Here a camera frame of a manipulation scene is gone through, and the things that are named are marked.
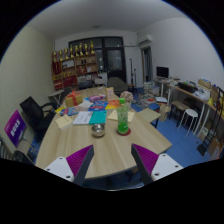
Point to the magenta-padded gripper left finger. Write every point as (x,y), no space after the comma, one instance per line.
(58,166)

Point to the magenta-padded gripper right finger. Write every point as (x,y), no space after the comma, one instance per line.
(163,165)

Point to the green tea drink bottle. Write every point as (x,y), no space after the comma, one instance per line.
(122,120)

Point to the black backpack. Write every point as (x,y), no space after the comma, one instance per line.
(21,157)

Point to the pale yellow notepad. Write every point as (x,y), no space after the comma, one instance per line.
(64,121)

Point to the small wooden side table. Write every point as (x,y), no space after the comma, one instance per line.
(149,114)

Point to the beige paper bag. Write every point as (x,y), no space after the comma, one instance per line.
(165,112)

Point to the small steel bowl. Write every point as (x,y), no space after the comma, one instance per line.
(98,130)

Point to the white booklet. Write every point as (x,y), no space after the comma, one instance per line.
(82,118)

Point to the multicolour printed book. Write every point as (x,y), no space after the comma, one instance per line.
(68,111)

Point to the purple sign board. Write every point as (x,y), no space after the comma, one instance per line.
(15,128)

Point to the white round stool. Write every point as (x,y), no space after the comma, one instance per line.
(190,112)

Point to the black office chair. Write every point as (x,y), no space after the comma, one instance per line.
(31,111)

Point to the brown wooden stool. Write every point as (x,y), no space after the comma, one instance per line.
(179,105)

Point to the teal booklet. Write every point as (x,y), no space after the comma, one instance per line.
(98,117)

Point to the white paper sheets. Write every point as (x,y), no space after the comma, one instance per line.
(86,104)

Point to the yellow gift box red ribbon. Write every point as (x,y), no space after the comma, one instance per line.
(74,100)

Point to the pale yellow envelope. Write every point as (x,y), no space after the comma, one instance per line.
(112,116)

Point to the blue printed book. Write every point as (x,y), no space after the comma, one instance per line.
(98,106)

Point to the small round white table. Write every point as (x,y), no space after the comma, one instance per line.
(56,94)

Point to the stack of books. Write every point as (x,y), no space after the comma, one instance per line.
(151,92)

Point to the cluttered wooden side desk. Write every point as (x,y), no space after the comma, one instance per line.
(193,95)

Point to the pink flowers in white pot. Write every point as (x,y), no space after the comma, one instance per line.
(126,96)

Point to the pink box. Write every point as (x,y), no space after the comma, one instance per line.
(97,98)

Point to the orange printed book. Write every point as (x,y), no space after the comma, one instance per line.
(112,104)

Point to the brown standing card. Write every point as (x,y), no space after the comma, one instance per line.
(110,93)

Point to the grey-brown armchair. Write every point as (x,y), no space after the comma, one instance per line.
(117,85)

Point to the black computer monitor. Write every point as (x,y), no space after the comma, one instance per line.
(162,72)

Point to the wooden shelf unit with trophies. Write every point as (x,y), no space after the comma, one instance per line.
(75,70)

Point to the black tripod stand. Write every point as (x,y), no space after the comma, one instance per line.
(131,71)

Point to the black framed glass door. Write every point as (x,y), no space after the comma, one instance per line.
(114,60)

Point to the white wall air conditioner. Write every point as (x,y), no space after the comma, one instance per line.
(145,39)

